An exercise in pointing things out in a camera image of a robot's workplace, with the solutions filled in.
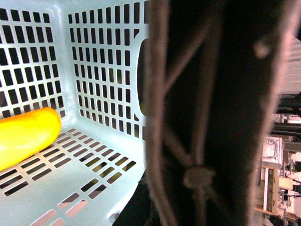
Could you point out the light blue plastic basket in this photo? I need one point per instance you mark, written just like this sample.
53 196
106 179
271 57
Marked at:
83 59

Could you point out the yellow mango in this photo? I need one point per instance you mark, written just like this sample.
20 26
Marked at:
24 135

